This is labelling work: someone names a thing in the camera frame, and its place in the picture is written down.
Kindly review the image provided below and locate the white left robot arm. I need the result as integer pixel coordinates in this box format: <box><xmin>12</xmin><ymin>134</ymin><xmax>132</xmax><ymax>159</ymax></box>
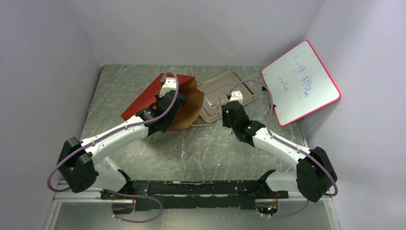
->
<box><xmin>58</xmin><ymin>90</ymin><xmax>186</xmax><ymax>199</ymax></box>

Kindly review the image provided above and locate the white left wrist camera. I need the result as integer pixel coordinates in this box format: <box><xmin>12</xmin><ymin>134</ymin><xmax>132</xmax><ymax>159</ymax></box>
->
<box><xmin>159</xmin><ymin>77</ymin><xmax>178</xmax><ymax>98</ymax></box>

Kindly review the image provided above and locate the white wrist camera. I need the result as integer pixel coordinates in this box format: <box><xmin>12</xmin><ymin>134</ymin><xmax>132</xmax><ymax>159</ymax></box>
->
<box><xmin>159</xmin><ymin>77</ymin><xmax>178</xmax><ymax>98</ymax></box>
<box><xmin>229</xmin><ymin>91</ymin><xmax>243</xmax><ymax>104</ymax></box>

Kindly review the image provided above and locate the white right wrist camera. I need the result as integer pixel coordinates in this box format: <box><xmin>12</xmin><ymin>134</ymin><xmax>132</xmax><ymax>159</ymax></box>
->
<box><xmin>229</xmin><ymin>91</ymin><xmax>243</xmax><ymax>104</ymax></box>

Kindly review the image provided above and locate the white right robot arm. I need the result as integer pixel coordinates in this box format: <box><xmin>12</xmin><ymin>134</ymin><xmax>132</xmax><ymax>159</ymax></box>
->
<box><xmin>222</xmin><ymin>101</ymin><xmax>337</xmax><ymax>203</ymax></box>

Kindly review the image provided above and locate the silver metal tray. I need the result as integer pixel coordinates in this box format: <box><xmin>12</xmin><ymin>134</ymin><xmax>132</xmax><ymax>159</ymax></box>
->
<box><xmin>197</xmin><ymin>70</ymin><xmax>242</xmax><ymax>123</ymax></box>

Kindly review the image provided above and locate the red paper bag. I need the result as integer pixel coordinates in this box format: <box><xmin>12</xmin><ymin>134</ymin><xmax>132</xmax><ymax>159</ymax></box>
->
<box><xmin>121</xmin><ymin>73</ymin><xmax>204</xmax><ymax>131</ymax></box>

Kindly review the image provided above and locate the pink framed whiteboard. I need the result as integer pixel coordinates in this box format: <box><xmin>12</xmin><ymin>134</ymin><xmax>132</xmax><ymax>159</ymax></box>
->
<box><xmin>262</xmin><ymin>40</ymin><xmax>341</xmax><ymax>127</ymax></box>

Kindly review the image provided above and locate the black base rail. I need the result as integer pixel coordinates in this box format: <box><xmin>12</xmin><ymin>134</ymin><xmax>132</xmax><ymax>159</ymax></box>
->
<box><xmin>100</xmin><ymin>176</ymin><xmax>288</xmax><ymax>214</ymax></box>

